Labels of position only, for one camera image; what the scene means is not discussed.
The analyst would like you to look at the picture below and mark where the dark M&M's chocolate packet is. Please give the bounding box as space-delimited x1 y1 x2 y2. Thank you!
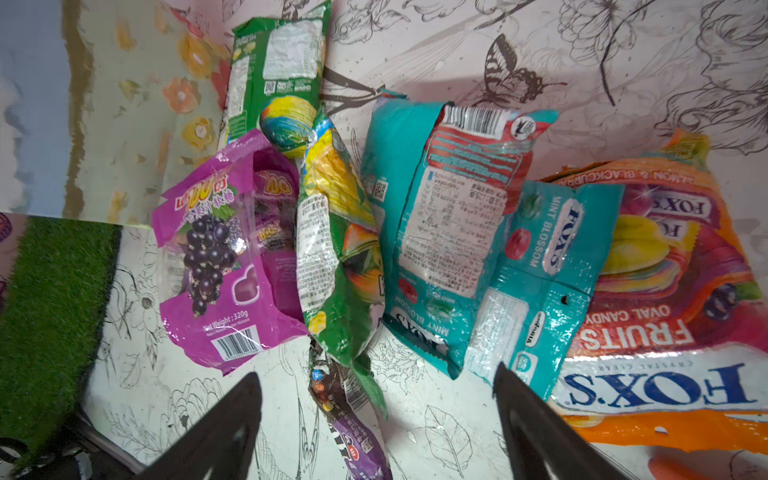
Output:
308 340 393 480

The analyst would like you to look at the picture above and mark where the green artificial grass mat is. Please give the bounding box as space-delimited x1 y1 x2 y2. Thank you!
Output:
1 217 122 470

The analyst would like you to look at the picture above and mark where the red coated garden glove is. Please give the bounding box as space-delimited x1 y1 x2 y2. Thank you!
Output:
648 457 709 480

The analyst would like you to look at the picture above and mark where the purple grape gummy bag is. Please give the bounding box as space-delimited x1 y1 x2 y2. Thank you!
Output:
152 130 308 375

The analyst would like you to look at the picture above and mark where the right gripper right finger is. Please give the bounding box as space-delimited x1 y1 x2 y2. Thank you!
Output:
493 364 626 479

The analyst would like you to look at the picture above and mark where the green fruit candy bag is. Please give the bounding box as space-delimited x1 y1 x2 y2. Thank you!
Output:
296 110 387 414

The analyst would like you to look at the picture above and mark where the white paper bag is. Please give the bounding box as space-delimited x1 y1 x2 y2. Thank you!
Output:
1 1 240 226

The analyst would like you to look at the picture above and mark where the orange Fox's fruits bag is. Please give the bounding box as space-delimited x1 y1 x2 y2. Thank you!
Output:
550 131 767 454

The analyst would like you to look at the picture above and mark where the small teal mint bag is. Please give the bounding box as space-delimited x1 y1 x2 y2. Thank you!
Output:
464 181 624 399

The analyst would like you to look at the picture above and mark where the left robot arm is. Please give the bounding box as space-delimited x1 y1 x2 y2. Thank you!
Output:
1 409 146 479

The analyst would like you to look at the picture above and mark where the teal mint candy bag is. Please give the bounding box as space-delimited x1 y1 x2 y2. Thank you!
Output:
362 98 559 378

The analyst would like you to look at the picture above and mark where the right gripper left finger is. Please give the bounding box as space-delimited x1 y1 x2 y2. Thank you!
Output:
135 372 263 480

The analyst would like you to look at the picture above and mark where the green rainbow snack bag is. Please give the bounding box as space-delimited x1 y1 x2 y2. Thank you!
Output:
226 1 332 159

